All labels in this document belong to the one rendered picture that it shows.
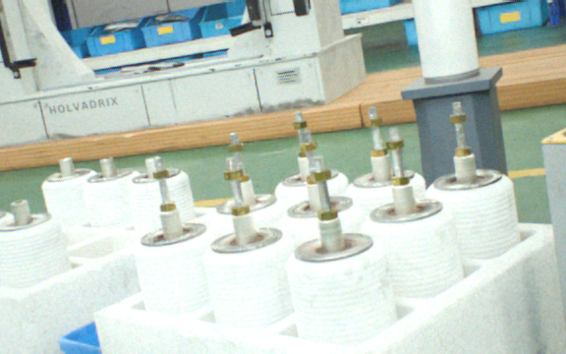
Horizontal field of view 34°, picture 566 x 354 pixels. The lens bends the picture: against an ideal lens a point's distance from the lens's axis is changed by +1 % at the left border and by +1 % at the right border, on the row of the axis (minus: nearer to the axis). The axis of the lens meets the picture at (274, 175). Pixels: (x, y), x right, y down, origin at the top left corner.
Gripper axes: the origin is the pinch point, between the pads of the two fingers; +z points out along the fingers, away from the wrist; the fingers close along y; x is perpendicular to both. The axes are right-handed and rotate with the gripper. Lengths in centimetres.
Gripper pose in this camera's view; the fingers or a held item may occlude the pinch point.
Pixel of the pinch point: (280, 10)
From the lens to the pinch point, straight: 117.8
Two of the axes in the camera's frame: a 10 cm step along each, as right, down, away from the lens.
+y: -7.8, 2.6, -5.7
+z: 1.8, 9.6, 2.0
